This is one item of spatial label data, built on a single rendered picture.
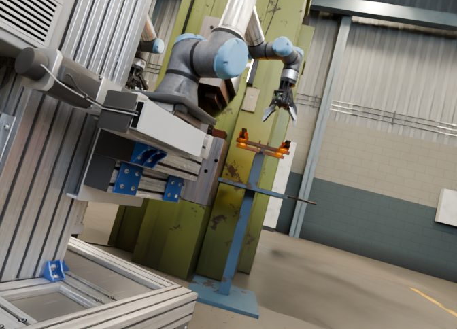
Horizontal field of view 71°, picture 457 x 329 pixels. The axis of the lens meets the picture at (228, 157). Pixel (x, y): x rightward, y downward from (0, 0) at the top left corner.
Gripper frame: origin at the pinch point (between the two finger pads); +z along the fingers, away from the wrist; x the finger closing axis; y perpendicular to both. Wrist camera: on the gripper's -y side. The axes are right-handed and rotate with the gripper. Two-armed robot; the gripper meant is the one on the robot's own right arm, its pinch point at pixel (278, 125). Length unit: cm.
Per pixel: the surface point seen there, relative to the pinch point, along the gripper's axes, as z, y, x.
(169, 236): 71, -43, -66
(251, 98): -34, -68, -47
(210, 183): 32, -48, -50
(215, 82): -36, -49, -68
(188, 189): 40, -44, -63
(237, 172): 20, -71, -44
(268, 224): 79, -571, -155
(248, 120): -18, -70, -46
